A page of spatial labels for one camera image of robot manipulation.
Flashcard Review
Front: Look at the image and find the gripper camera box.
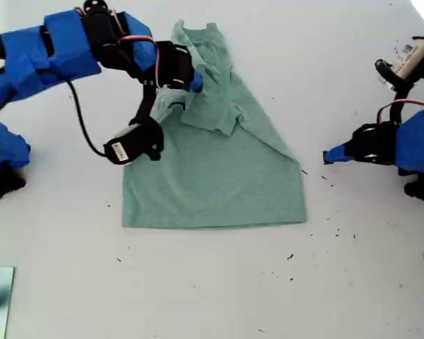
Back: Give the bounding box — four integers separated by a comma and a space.
102, 118, 165, 166
391, 38, 424, 81

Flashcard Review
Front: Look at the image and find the green t-shirt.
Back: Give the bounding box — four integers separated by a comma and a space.
122, 19, 307, 230

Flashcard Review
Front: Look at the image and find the black camera stalk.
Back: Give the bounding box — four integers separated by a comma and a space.
374, 58, 424, 123
129, 79, 157, 128

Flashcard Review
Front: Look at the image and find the black camera cable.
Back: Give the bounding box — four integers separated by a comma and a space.
38, 69, 109, 158

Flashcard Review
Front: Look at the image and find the red white arm wire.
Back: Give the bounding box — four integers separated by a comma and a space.
116, 31, 164, 88
376, 100, 424, 123

